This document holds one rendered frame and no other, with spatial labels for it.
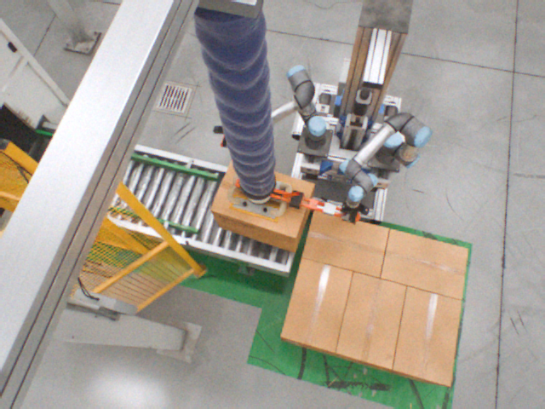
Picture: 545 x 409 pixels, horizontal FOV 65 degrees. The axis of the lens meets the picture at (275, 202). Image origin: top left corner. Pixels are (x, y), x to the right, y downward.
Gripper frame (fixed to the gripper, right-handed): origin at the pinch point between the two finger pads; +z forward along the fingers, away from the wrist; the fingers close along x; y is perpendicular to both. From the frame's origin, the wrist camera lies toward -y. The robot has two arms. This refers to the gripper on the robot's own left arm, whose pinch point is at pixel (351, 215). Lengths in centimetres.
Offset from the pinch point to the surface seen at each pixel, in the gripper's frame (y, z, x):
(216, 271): 94, 121, 40
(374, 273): -31, 67, 14
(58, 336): 97, -82, 112
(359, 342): -33, 67, 65
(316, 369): -12, 122, 90
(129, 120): 53, -180, 64
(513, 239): -149, 120, -67
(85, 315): 98, -68, 102
